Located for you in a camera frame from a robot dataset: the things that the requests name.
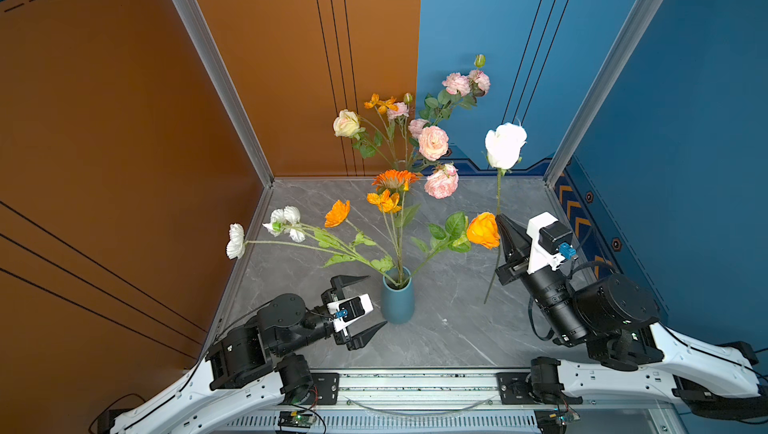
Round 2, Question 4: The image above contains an orange rose flower stem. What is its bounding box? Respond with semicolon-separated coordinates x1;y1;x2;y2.
412;211;501;274

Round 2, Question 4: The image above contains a blue cylindrical vase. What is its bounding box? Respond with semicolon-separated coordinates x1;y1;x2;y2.
380;267;415;324

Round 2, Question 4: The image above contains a red orange flower stem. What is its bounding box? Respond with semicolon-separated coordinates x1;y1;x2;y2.
315;169;420;289

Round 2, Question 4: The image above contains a white poppy flower stem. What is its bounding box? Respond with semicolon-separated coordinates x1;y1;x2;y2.
225;200;400;285

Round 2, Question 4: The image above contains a large pink ranunculus stem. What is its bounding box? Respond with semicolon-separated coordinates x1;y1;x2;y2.
409;119;459;199

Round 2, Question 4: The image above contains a small white bud stem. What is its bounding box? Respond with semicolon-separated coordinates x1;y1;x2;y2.
482;121;529;305

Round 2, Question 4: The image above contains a pink rose flower stem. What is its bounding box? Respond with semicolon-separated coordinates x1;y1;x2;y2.
417;54;491;165

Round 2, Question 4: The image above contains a pink peony flower stem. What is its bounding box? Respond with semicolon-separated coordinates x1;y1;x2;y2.
384;92;427;169

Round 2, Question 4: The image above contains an orange poppy flower stem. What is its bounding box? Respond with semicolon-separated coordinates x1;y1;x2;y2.
364;94;403;168

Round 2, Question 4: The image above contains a white rose flower stem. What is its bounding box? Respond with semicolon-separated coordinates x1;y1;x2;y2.
333;109;399;168

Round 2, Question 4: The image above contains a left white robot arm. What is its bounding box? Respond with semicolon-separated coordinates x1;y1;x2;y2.
94;275;382;433

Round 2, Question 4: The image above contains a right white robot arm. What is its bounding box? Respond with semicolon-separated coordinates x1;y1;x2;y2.
495;212;767;425

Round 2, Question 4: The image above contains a left green circuit board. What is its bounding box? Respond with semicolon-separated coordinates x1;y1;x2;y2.
276;410;318;433

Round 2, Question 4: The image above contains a right circuit board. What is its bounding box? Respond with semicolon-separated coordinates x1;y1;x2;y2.
534;410;567;434

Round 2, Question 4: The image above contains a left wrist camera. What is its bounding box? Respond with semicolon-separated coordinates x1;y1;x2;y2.
326;294;373;332

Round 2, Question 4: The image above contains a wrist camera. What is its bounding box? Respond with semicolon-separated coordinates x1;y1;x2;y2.
326;294;373;332
526;212;578;274

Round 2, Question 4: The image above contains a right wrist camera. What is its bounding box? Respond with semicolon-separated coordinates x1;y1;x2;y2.
526;212;578;274

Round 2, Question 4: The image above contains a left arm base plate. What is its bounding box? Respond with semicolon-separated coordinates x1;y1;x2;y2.
287;372;340;407

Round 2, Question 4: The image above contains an aluminium front rail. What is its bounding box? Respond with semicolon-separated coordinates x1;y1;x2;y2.
210;368;686;433

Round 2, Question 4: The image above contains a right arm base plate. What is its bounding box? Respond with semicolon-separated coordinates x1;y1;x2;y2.
496;371;583;405

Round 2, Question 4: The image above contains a right aluminium corner post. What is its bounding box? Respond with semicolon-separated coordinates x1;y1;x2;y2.
543;0;664;188

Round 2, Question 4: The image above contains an aluminium corner post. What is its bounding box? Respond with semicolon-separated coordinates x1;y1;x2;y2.
172;0;274;188
543;0;664;188

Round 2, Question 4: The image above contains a left aluminium corner post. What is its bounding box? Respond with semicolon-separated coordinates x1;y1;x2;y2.
172;0;274;188

